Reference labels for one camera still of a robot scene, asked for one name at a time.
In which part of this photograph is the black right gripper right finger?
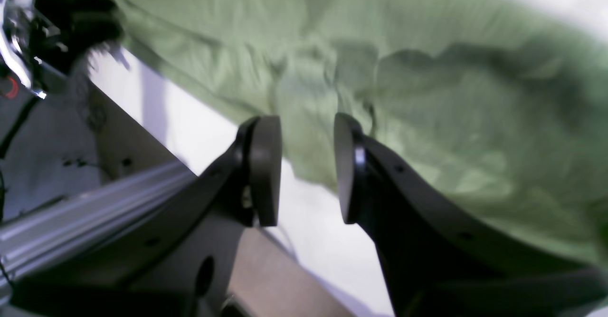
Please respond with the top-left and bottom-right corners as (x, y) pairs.
(333, 113), (607, 317)

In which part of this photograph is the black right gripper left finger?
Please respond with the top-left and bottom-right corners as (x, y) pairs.
(9, 115), (282, 317)

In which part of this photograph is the green T-shirt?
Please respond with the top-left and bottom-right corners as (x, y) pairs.
(113, 0), (607, 268)

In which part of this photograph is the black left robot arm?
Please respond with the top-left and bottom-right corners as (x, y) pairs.
(0, 0), (123, 100)

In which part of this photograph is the aluminium frame rail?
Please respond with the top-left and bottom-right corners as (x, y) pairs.
(0, 162), (195, 285)

